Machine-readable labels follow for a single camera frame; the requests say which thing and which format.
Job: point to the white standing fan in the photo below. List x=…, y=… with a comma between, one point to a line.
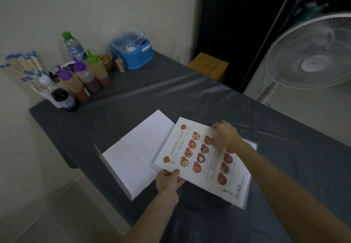
x=312, y=59

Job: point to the small white-capped bottle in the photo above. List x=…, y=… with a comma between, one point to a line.
x=45, y=80

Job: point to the person's right fingers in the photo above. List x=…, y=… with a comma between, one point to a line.
x=212, y=136

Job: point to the purple-capped squeeze sauce bottle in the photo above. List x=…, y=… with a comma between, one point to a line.
x=86, y=78
x=73, y=85

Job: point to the green-capped water bottle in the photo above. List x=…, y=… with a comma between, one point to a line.
x=73, y=47

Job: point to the printed food menu sheet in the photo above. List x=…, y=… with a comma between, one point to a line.
x=192, y=152

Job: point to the person's right forearm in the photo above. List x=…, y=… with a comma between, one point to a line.
x=288, y=196

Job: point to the bundle of wrapped chopsticks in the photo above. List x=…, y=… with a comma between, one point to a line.
x=24, y=67

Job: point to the wooden toothpick holder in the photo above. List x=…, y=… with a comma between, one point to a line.
x=120, y=65

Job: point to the white condiment holder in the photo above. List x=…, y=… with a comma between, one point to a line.
x=48, y=94

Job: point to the blank white paper sheet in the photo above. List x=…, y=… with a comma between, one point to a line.
x=137, y=155

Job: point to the person's left hand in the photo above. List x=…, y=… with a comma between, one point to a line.
x=167, y=182

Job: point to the clear acrylic menu holder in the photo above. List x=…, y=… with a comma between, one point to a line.
x=109, y=166

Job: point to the person's right hand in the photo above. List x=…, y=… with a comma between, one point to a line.
x=226, y=134

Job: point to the blue box with clear lid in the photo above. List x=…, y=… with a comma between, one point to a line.
x=134, y=53

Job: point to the dark soy sauce bottle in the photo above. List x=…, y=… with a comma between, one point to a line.
x=63, y=99

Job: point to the grey tablecloth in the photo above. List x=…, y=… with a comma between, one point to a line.
x=192, y=100

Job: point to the person's left forearm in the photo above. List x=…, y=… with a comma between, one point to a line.
x=153, y=218

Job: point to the green-capped squeeze sauce bottle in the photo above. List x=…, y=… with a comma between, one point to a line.
x=98, y=70

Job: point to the person's left thumb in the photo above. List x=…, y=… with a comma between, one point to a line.
x=172, y=172

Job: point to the brown ceramic jar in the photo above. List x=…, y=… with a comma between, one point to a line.
x=105, y=62

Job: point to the wooden stool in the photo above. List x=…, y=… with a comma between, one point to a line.
x=209, y=64

